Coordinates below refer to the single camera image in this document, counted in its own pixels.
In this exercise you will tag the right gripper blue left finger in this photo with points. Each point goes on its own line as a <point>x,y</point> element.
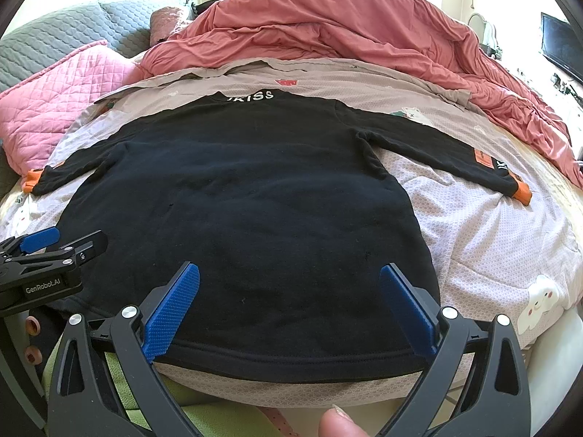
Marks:
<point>83,397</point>

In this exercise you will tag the black long-sleeve sweatshirt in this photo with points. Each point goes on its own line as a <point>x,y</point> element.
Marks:
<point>283,205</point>

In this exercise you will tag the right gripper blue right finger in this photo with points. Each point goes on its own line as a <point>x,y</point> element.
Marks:
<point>495,398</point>

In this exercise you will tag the pink quilted pillow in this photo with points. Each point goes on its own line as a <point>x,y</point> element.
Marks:
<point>37,111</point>

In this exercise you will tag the grey quilted headboard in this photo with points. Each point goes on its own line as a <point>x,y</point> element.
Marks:
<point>124,25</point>

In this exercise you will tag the black monitor screen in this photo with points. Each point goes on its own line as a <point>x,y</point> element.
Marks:
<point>560,46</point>

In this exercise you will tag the salmon red duvet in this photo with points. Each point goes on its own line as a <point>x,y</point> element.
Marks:
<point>411,36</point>

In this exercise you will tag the beige strawberry bear bedsheet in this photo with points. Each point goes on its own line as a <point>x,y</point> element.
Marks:
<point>492,254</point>

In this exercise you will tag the dusty pink small pillow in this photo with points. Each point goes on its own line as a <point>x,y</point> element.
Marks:
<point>167,21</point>

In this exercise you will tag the person's right hand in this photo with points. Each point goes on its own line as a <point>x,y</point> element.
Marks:
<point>337,423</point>

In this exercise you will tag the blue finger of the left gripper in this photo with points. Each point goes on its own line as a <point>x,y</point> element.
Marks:
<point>26,244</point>
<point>81,250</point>

